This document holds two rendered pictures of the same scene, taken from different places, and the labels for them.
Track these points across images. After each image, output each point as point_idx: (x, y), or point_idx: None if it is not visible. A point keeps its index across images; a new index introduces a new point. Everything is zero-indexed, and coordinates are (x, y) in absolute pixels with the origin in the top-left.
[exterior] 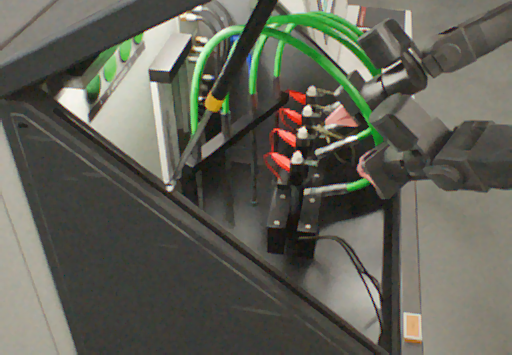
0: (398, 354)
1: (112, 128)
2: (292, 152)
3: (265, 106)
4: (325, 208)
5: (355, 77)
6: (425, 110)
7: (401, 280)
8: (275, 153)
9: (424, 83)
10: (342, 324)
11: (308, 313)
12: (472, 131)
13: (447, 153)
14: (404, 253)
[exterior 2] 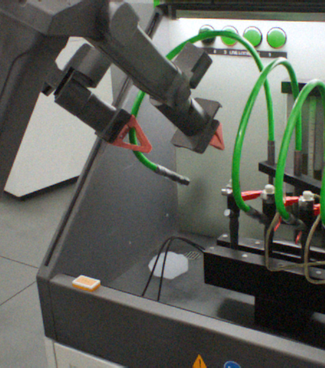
0: (75, 276)
1: (223, 77)
2: (316, 249)
3: None
4: (299, 339)
5: (210, 104)
6: (75, 53)
7: (133, 295)
8: (261, 191)
9: (157, 102)
10: (76, 193)
11: (83, 168)
12: None
13: None
14: (160, 305)
